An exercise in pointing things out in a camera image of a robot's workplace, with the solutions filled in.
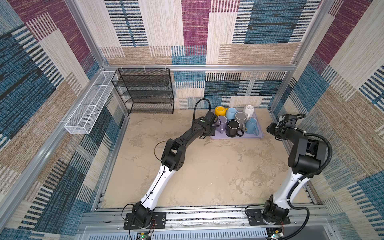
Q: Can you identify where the lavender plastic tray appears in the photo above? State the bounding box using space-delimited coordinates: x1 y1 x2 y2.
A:
209 111 265 140

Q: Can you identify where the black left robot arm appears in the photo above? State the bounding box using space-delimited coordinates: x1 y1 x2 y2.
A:
131 111 218 227

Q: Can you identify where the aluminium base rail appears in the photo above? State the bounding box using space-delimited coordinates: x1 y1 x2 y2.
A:
77 203 334 240

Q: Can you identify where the black ceramic mug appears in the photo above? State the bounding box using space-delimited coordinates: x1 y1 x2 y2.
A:
226 120 244 138

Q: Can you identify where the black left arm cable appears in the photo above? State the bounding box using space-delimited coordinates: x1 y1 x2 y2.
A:
192 98 212 121

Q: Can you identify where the light blue plain mug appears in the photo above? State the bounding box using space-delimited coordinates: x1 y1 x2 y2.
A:
226 108 238 120

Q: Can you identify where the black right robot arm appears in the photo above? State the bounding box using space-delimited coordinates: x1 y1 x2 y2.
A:
262 114 333 225

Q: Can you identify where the white ceramic mug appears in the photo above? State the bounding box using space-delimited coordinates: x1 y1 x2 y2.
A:
243 105 255 120

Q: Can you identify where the lavender ceramic mug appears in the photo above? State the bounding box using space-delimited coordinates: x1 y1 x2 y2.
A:
216 116 228 134

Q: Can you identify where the grey ceramic mug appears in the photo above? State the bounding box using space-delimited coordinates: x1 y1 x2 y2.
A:
235 112 248 131

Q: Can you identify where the black wire shelf rack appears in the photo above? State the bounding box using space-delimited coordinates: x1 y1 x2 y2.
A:
112 68 175 114

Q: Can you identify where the yellow round mug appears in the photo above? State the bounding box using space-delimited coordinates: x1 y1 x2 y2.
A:
215 106 228 116

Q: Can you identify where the blue floral dotted mug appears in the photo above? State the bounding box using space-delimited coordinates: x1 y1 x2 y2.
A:
245 118 259 136

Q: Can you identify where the white wire mesh basket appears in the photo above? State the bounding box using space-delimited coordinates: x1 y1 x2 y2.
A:
65 71 115 135

